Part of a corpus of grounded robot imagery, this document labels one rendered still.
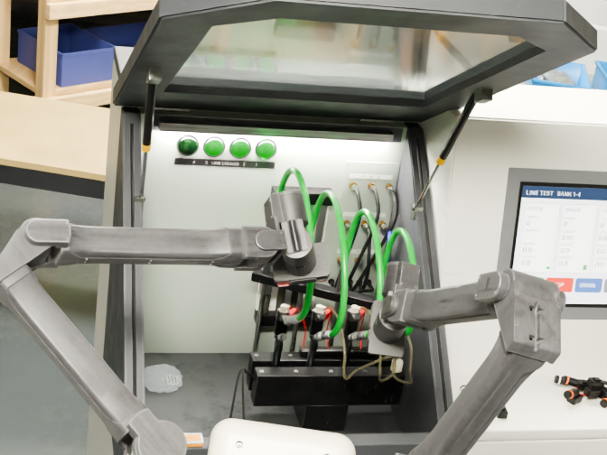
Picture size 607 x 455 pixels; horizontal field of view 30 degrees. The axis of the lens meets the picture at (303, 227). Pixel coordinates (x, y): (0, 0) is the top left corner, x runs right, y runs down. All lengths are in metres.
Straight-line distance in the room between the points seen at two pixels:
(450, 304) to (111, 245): 0.55
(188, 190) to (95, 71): 3.65
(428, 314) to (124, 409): 0.51
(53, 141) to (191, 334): 1.71
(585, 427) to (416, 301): 0.78
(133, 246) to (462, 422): 0.60
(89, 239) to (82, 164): 2.32
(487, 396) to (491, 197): 0.98
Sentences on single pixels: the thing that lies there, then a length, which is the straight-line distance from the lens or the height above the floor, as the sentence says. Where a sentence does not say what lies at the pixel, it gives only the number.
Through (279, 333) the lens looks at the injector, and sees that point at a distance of 2.48.
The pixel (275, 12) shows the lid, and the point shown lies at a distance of 1.71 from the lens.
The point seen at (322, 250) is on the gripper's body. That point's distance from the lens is 2.07.
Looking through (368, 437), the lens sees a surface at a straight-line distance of 2.41.
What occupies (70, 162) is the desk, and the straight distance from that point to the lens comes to 4.17.
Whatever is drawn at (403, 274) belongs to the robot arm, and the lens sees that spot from 2.02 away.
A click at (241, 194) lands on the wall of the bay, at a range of 2.63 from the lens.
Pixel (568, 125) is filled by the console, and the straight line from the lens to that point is 2.60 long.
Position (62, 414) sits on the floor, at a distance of 4.01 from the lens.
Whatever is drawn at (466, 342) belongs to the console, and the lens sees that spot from 2.62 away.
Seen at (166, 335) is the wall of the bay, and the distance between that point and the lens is 2.79.
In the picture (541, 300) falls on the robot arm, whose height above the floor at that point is 1.62.
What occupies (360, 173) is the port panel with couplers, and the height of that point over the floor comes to 1.33.
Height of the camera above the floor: 2.33
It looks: 25 degrees down
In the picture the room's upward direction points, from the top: 9 degrees clockwise
